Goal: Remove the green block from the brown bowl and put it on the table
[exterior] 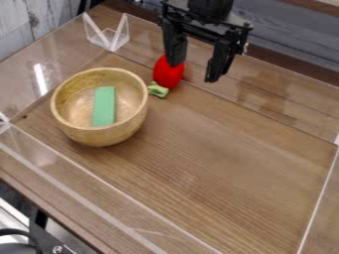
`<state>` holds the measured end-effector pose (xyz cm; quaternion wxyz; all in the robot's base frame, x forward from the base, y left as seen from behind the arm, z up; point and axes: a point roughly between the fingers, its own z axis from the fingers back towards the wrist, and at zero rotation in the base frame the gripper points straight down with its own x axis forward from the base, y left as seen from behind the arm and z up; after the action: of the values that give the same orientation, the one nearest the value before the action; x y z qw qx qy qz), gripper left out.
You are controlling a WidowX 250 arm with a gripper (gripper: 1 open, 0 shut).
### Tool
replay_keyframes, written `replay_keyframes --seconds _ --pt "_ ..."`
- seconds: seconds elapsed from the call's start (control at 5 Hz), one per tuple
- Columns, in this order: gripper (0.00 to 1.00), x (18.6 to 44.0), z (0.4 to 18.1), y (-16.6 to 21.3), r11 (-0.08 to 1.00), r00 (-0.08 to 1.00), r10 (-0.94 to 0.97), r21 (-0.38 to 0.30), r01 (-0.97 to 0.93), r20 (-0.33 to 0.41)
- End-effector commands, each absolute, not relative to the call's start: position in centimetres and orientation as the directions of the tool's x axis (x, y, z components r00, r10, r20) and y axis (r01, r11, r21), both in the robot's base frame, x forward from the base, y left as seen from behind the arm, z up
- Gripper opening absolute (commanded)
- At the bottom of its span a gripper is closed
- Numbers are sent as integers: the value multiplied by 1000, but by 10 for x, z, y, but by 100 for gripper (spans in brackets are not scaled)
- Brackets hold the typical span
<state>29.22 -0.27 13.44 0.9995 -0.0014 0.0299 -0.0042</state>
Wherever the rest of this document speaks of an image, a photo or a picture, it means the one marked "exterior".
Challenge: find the brown wooden bowl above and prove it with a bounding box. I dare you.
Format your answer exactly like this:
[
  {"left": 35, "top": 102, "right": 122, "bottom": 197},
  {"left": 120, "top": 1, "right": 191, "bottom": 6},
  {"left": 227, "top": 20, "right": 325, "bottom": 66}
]
[{"left": 51, "top": 67, "right": 149, "bottom": 147}]

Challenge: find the red plush strawberry toy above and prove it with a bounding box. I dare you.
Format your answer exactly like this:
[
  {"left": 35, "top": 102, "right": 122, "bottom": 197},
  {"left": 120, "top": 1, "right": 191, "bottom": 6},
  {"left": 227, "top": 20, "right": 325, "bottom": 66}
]
[{"left": 147, "top": 56, "right": 186, "bottom": 98}]

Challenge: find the green rectangular block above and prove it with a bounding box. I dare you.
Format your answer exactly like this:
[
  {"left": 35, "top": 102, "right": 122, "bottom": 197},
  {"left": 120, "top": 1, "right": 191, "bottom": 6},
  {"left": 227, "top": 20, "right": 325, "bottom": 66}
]
[{"left": 91, "top": 86, "right": 115, "bottom": 127}]

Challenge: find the black cable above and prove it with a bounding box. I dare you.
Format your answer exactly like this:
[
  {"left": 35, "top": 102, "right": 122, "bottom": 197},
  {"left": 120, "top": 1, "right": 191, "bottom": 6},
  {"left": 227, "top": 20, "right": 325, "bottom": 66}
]
[{"left": 0, "top": 227, "right": 34, "bottom": 254}]

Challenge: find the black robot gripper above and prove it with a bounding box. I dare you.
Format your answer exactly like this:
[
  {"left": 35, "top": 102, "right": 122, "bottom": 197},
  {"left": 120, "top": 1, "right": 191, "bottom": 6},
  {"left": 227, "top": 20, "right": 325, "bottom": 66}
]
[{"left": 159, "top": 0, "right": 254, "bottom": 82}]

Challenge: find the black table leg bracket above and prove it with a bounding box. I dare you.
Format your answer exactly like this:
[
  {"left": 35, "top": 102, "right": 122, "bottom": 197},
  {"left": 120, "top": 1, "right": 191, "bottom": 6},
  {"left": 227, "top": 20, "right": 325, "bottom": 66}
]
[{"left": 30, "top": 209, "right": 78, "bottom": 254}]

